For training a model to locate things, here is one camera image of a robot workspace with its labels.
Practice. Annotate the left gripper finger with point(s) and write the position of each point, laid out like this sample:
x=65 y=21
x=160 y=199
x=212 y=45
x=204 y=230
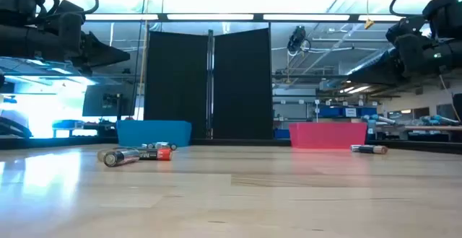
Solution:
x=104 y=58
x=95 y=42

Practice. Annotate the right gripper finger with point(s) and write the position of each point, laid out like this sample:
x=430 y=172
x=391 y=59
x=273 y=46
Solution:
x=375 y=77
x=384 y=61

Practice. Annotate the black copper battery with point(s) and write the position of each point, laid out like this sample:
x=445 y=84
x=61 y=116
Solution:
x=102 y=154
x=359 y=149
x=124 y=156

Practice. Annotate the blue plastic bin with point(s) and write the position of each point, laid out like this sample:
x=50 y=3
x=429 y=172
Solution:
x=153 y=133

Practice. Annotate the black red battery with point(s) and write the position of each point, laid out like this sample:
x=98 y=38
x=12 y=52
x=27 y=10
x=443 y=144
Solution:
x=155 y=154
x=379 y=149

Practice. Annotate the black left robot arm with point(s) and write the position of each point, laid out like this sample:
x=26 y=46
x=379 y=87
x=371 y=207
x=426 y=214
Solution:
x=21 y=39

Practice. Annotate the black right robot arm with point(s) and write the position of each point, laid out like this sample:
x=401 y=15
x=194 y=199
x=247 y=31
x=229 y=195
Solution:
x=447 y=14

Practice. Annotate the yellow hanging tag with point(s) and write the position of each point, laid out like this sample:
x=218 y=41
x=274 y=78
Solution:
x=369 y=24

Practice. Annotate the blue shelf bins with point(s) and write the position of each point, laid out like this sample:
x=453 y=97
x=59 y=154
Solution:
x=335 y=112

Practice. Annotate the red plastic bin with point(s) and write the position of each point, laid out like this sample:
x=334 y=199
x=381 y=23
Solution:
x=326 y=136

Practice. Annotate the wooden workbench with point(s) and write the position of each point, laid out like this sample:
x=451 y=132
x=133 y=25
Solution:
x=433 y=127

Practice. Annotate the black folding screen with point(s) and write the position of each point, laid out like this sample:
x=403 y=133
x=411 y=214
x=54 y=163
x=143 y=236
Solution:
x=177 y=86

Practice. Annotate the black ceiling-hung device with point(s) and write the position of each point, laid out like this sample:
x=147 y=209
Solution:
x=296 y=38

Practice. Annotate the black wall monitor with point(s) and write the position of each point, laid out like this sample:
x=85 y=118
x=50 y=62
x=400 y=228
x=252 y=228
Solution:
x=94 y=101

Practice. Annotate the black aluminium table frame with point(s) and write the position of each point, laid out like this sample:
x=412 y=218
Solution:
x=54 y=142

